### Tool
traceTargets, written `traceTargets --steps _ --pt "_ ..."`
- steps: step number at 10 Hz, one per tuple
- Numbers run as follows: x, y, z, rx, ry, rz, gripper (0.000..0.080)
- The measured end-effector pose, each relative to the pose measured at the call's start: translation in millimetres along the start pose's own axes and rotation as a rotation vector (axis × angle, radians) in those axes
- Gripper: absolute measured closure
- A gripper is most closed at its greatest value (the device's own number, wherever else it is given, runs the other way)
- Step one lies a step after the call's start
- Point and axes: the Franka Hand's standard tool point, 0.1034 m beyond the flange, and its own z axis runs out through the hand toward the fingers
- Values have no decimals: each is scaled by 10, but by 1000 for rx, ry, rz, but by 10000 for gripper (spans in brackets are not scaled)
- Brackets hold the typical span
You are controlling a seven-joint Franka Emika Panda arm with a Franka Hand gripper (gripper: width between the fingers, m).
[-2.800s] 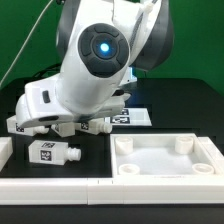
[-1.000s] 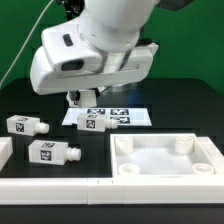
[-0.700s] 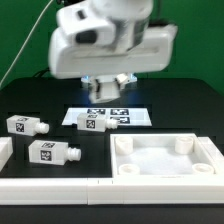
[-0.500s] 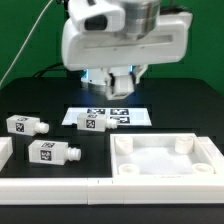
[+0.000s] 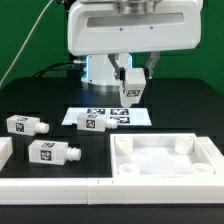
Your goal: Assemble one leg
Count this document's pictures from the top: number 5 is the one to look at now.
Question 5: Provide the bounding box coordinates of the white U-shaped fence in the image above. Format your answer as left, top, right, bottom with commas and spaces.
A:
0, 136, 224, 206

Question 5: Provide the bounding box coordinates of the grey cable left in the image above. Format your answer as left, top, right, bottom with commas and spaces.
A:
0, 0, 54, 88

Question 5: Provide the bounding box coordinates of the black cable at base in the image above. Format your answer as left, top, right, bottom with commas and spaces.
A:
31, 58, 88, 78

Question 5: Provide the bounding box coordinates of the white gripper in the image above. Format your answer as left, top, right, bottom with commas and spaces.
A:
67, 0, 203, 80

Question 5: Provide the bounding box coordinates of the white marker sheet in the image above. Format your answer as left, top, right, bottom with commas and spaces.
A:
62, 107, 152, 126

